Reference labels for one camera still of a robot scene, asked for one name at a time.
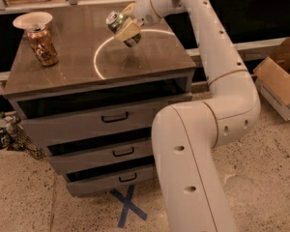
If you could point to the orange patterned soda can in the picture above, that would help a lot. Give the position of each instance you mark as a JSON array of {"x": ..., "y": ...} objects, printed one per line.
[{"x": 41, "y": 43}]

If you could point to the cardboard box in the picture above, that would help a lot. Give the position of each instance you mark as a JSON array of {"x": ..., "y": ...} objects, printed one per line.
[{"x": 273, "y": 79}]

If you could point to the grey drawer cabinet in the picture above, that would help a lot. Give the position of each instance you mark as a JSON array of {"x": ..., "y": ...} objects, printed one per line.
[{"x": 95, "y": 70}]

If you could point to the metal window rail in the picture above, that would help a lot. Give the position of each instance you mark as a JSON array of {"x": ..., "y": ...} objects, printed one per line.
[{"x": 247, "y": 51}]

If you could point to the top grey drawer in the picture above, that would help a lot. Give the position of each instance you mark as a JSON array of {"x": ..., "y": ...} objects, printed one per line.
[{"x": 52, "y": 130}]

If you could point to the green soda can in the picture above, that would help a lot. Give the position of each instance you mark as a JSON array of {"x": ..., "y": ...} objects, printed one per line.
[{"x": 125, "y": 29}]

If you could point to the white paper bowl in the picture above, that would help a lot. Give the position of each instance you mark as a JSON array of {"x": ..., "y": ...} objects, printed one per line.
[{"x": 25, "y": 20}]

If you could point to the grey drawer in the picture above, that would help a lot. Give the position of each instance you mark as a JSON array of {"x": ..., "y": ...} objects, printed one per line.
[
  {"x": 102, "y": 156},
  {"x": 111, "y": 181},
  {"x": 52, "y": 130}
]

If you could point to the wire mesh basket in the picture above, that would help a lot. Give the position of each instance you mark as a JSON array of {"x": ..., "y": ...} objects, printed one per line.
[{"x": 14, "y": 138}]

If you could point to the blue tape cross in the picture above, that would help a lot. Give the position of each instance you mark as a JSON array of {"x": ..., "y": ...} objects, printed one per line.
[{"x": 128, "y": 205}]

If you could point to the middle grey drawer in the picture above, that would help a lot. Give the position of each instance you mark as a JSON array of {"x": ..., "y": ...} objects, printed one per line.
[{"x": 102, "y": 156}]

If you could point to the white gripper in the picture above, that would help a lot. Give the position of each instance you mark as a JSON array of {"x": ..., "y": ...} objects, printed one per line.
[{"x": 143, "y": 13}]

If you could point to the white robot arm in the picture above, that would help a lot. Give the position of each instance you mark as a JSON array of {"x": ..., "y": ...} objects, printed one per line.
[{"x": 184, "y": 134}]

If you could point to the bottom grey drawer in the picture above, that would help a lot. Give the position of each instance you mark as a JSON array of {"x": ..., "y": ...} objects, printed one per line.
[{"x": 111, "y": 181}]

